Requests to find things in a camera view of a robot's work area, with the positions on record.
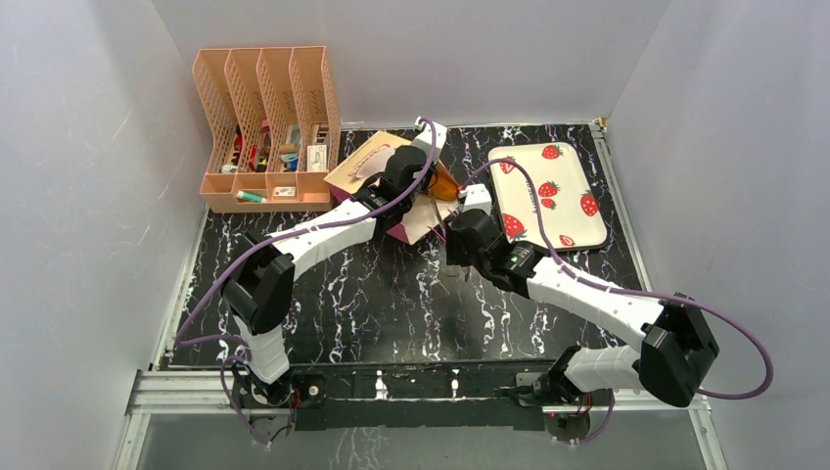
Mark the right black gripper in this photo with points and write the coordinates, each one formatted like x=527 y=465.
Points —
x=458 y=253

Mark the pink and tan paper bag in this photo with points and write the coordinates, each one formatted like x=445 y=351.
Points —
x=384 y=166

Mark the long orange fake baguette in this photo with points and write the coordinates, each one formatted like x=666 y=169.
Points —
x=442 y=185

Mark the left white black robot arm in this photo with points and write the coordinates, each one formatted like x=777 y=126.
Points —
x=259 y=292

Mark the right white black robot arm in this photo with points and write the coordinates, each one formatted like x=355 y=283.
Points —
x=668 y=346

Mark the small white box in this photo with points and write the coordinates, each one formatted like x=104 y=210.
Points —
x=317 y=158

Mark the white strawberry print tray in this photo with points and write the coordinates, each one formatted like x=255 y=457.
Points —
x=542 y=189

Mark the peach plastic file organizer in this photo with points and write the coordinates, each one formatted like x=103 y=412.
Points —
x=276 y=127

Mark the red bottle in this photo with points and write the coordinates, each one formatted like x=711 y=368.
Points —
x=265 y=133

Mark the green white tube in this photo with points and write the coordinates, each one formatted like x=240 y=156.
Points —
x=250 y=197

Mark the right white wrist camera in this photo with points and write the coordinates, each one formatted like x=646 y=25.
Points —
x=475 y=197

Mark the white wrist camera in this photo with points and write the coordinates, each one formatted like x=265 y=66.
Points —
x=431 y=137
x=475 y=197

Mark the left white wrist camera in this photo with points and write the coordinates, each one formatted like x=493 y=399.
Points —
x=431 y=137

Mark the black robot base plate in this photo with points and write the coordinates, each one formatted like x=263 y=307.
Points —
x=421 y=394

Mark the aluminium frame rail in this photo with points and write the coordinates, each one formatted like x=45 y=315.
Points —
x=200 y=392

